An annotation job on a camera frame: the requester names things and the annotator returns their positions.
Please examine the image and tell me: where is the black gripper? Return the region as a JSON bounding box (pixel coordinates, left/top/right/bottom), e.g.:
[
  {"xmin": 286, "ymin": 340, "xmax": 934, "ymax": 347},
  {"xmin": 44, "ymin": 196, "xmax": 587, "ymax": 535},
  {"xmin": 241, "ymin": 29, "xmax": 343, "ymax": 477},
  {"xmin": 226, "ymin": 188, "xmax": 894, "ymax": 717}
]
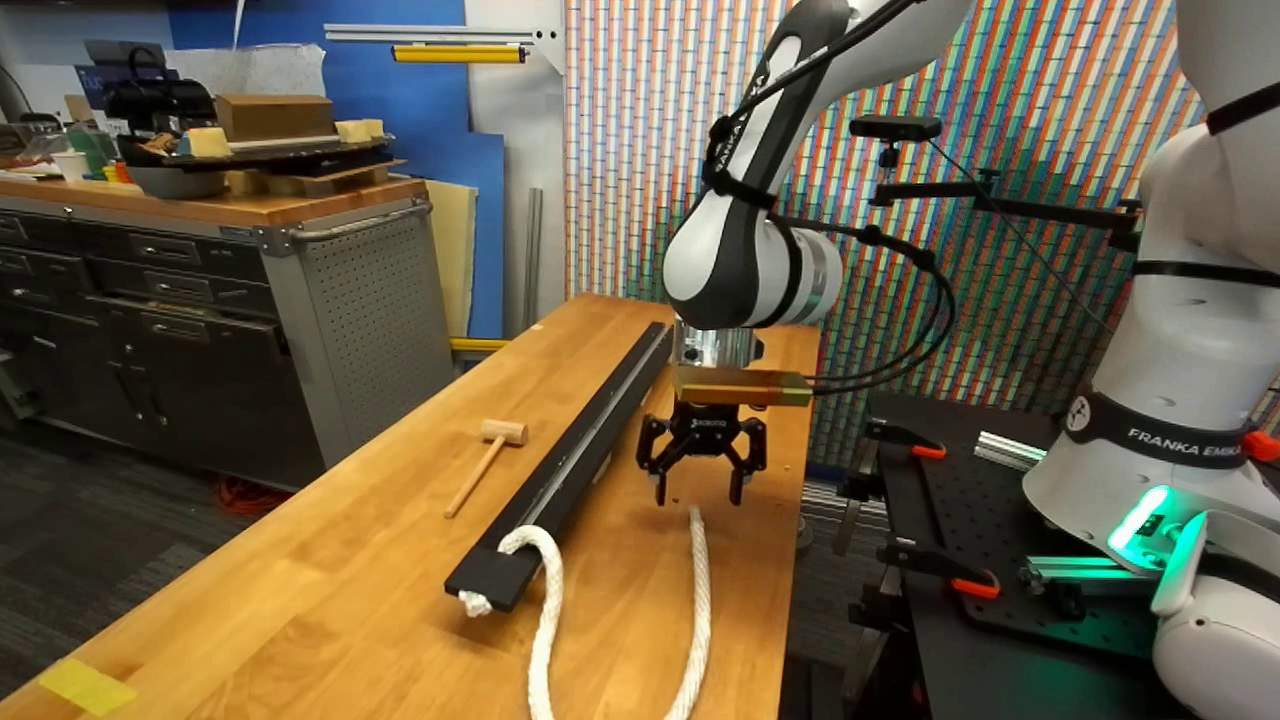
[{"xmin": 635, "ymin": 403, "xmax": 767, "ymax": 509}]

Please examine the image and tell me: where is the white braided rope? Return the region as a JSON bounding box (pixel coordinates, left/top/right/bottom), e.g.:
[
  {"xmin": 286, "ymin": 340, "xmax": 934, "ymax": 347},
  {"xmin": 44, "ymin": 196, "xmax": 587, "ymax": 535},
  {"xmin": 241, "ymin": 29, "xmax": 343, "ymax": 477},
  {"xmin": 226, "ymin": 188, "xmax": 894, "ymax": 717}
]
[{"xmin": 455, "ymin": 498, "xmax": 717, "ymax": 720}]

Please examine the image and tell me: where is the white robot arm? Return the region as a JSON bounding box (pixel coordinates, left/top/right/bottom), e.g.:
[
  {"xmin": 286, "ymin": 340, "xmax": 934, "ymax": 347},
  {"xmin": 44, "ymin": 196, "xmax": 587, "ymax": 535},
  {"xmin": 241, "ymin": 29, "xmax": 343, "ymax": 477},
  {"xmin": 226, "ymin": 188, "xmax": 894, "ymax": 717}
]
[{"xmin": 664, "ymin": 0, "xmax": 1280, "ymax": 720}]

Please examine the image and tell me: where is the small wooden mallet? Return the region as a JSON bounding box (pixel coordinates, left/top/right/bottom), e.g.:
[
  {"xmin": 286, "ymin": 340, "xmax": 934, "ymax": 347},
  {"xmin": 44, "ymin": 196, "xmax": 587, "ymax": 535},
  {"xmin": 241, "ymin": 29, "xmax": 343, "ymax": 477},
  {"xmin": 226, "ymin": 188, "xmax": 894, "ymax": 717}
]
[{"xmin": 444, "ymin": 419, "xmax": 529, "ymax": 519}]

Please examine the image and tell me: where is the black optical breadboard base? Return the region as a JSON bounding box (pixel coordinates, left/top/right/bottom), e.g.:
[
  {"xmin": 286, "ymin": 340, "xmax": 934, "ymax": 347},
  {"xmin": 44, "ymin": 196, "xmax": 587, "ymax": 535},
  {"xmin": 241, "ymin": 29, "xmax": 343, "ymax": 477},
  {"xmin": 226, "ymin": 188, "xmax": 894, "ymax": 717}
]
[{"xmin": 862, "ymin": 388, "xmax": 1280, "ymax": 720}]

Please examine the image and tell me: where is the grey metal tool cabinet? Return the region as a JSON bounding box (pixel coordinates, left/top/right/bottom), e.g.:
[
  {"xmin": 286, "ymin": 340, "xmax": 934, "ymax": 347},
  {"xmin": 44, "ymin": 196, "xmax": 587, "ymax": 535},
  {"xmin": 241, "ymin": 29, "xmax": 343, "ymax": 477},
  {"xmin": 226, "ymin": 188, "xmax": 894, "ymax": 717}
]
[{"xmin": 0, "ymin": 180, "xmax": 450, "ymax": 487}]

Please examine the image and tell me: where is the yellow spirit level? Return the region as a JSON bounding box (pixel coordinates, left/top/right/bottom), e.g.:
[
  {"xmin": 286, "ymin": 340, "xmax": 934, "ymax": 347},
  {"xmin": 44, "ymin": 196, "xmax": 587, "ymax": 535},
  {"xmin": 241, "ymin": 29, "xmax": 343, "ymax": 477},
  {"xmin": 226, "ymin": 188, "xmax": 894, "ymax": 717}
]
[{"xmin": 390, "ymin": 45, "xmax": 523, "ymax": 63}]

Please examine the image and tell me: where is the silver aluminium bar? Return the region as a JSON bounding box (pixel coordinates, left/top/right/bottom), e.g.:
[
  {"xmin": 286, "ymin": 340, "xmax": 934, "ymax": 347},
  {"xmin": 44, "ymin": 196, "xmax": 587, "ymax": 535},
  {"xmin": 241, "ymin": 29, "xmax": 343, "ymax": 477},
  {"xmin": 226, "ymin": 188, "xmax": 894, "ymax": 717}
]
[{"xmin": 323, "ymin": 25, "xmax": 559, "ymax": 45}]

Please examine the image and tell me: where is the brown cardboard box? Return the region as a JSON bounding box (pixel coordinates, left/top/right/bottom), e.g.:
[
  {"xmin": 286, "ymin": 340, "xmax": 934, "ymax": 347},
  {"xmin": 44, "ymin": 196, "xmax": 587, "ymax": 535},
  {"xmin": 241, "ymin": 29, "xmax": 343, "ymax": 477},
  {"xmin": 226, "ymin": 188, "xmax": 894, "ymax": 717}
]
[{"xmin": 215, "ymin": 95, "xmax": 332, "ymax": 139}]

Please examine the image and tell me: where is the yellow tape patch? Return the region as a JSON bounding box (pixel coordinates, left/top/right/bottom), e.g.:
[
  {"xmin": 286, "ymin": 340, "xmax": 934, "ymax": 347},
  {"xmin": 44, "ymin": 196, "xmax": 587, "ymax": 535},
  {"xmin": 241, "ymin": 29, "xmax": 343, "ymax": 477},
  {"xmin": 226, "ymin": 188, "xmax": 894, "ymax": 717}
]
[{"xmin": 35, "ymin": 661, "xmax": 137, "ymax": 717}]

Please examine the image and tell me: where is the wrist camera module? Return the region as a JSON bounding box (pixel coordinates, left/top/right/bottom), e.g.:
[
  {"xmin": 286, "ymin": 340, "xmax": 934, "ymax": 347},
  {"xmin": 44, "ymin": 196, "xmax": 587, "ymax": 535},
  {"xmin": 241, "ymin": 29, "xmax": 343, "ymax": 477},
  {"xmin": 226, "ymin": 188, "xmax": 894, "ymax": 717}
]
[{"xmin": 676, "ymin": 371, "xmax": 811, "ymax": 406}]

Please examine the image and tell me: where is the long black rail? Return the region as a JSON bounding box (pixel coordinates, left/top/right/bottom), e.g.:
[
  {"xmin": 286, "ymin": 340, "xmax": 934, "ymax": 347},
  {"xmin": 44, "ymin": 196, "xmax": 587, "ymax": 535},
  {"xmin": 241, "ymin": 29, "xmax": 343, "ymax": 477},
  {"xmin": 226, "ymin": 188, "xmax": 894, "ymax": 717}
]
[{"xmin": 444, "ymin": 325, "xmax": 670, "ymax": 610}]

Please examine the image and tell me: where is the orange handled clamp upper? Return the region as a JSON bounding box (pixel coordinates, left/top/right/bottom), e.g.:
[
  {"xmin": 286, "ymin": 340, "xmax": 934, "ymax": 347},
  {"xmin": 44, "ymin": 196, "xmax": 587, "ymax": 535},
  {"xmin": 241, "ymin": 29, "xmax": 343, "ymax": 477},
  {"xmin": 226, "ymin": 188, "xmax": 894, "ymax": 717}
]
[{"xmin": 862, "ymin": 417, "xmax": 948, "ymax": 463}]

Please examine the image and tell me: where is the orange handled clamp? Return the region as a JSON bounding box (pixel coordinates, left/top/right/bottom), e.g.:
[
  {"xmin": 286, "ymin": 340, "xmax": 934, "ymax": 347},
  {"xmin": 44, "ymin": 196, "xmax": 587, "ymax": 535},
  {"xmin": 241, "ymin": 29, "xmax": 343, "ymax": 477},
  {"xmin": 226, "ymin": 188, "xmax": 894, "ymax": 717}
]
[
  {"xmin": 878, "ymin": 535, "xmax": 1003, "ymax": 604},
  {"xmin": 862, "ymin": 417, "xmax": 948, "ymax": 463}
]

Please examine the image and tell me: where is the orange handled clamp lower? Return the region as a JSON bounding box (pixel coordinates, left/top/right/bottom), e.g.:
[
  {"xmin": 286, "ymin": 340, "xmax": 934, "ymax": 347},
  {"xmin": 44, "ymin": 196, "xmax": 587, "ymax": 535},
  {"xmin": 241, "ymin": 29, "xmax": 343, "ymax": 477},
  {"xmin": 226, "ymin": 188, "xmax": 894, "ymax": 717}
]
[{"xmin": 878, "ymin": 535, "xmax": 1003, "ymax": 604}]

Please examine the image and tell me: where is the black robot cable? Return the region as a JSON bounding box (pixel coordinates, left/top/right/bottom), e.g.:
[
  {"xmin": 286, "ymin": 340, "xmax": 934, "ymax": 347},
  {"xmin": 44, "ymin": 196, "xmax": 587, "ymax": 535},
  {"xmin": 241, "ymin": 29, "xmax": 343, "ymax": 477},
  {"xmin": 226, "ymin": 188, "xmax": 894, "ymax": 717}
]
[{"xmin": 772, "ymin": 213, "xmax": 959, "ymax": 398}]

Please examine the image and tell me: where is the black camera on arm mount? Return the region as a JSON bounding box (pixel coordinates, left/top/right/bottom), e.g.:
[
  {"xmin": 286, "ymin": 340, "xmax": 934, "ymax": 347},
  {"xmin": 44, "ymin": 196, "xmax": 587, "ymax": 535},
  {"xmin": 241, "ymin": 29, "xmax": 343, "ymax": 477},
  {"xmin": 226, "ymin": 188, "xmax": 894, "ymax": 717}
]
[{"xmin": 848, "ymin": 114, "xmax": 1140, "ymax": 251}]

